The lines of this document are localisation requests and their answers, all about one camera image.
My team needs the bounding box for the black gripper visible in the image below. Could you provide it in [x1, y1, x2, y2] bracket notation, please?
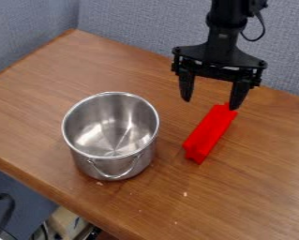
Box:
[171, 25, 267, 111]

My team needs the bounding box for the red plastic block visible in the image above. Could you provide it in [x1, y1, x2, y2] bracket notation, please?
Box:
[183, 103, 238, 164]

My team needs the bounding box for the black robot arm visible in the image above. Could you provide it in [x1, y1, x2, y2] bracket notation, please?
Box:
[171, 0, 269, 111]

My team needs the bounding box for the metal pot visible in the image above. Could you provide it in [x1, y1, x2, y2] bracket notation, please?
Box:
[62, 92, 160, 181]

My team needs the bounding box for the beige box under table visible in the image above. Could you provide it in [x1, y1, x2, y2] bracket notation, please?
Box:
[46, 207, 91, 240]

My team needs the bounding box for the black cable under table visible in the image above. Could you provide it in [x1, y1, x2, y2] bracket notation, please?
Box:
[0, 192, 16, 240]

